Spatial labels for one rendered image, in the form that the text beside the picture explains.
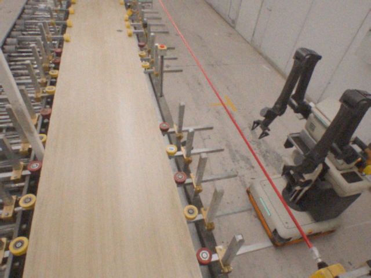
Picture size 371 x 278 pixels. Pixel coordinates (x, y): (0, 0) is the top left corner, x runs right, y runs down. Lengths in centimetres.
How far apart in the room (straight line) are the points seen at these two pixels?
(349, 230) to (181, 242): 205
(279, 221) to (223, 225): 52
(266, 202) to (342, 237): 87
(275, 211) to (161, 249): 132
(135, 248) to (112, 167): 55
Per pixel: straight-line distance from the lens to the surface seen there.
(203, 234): 163
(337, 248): 286
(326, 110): 173
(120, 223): 142
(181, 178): 157
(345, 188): 215
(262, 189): 249
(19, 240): 152
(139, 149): 173
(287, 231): 234
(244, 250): 150
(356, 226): 314
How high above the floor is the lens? 216
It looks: 44 degrees down
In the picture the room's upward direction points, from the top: 8 degrees clockwise
